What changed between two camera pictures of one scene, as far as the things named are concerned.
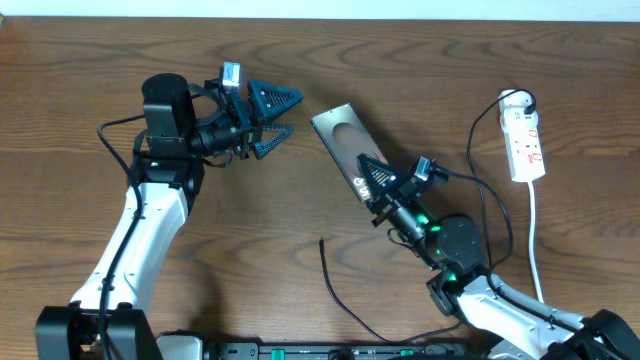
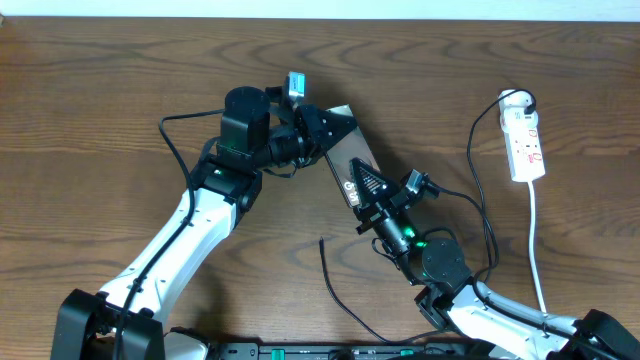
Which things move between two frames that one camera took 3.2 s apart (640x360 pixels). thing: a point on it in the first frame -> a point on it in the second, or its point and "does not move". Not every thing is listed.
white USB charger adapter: (512, 114) does not move
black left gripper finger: (270, 99) -> (333, 126)
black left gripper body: (246, 133) -> (308, 135)
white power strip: (524, 154) does not move
